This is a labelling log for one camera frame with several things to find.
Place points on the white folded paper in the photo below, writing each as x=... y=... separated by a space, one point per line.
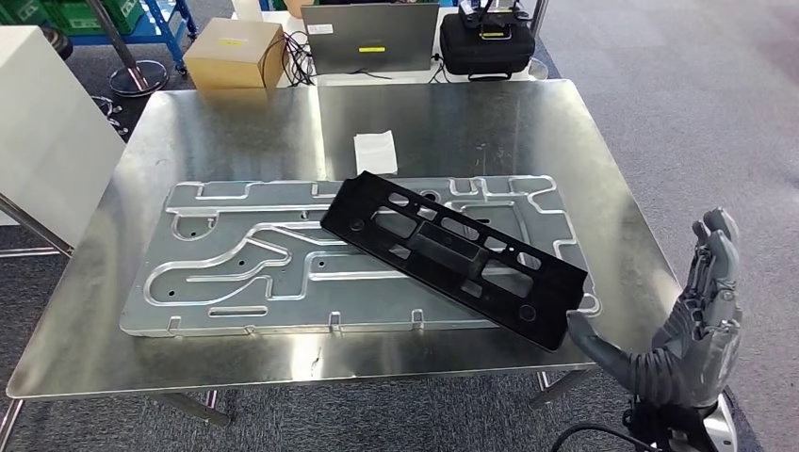
x=376 y=153

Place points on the black carrying case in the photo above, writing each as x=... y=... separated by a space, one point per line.
x=487 y=50

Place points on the stainless steel side table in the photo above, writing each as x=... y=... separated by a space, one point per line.
x=34 y=226

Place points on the blue metal cart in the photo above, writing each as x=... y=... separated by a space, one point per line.
x=168 y=25

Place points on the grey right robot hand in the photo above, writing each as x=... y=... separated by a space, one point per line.
x=699 y=355

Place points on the brown cardboard box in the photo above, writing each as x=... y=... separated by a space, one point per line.
x=228 y=59

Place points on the chrome stanchion with round base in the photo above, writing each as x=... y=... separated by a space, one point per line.
x=140 y=78
x=538 y=19

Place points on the machined aluminium fixture plate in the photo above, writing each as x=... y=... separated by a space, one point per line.
x=218 y=293

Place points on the black plastic plate frame part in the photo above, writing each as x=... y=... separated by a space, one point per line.
x=343 y=199

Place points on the stainless steel workbench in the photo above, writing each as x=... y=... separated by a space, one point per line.
x=249 y=137

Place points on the white cabinet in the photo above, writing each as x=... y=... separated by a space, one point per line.
x=56 y=131

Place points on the green plastic crate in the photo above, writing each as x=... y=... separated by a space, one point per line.
x=75 y=15

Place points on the grey case yellow label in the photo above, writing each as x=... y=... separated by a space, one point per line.
x=368 y=28

